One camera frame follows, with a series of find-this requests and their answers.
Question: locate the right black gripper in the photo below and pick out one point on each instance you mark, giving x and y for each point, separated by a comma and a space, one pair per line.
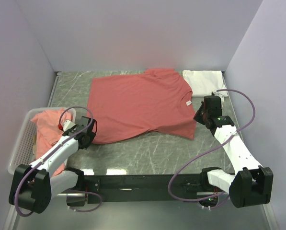
200, 115

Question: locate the white plastic basket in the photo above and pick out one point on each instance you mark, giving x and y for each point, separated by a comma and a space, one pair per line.
23, 150

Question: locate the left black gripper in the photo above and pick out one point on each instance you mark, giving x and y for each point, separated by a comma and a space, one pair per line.
71, 131

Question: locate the salmon pink t-shirt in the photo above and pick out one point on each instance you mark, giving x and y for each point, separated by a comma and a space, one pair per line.
47, 131

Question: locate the folded white t-shirt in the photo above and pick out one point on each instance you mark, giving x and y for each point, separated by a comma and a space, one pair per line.
203, 83

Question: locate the dark red t-shirt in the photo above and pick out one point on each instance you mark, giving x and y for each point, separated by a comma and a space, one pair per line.
126, 106

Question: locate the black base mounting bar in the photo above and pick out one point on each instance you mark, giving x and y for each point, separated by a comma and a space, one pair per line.
135, 188

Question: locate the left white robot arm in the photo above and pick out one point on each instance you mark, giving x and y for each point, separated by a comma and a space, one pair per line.
34, 185

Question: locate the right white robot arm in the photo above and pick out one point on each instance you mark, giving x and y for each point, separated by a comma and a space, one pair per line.
252, 183

